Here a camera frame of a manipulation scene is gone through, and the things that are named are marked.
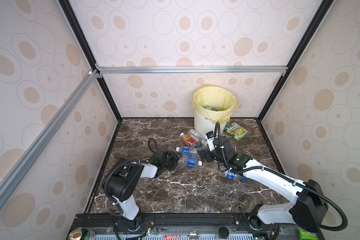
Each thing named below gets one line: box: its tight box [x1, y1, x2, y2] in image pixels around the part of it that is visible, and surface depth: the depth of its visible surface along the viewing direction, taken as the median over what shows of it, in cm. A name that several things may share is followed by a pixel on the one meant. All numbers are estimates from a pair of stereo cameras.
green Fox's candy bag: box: [224, 122, 250, 141], surface depth 111 cm
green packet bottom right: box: [298, 227, 319, 240], surface depth 70 cm
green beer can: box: [68, 228, 91, 240], surface depth 63 cm
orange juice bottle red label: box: [179, 132, 199, 148], surface depth 104 cm
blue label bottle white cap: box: [175, 145, 198, 156], surface depth 98 cm
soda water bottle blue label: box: [177, 151, 198, 168], surface depth 92 cm
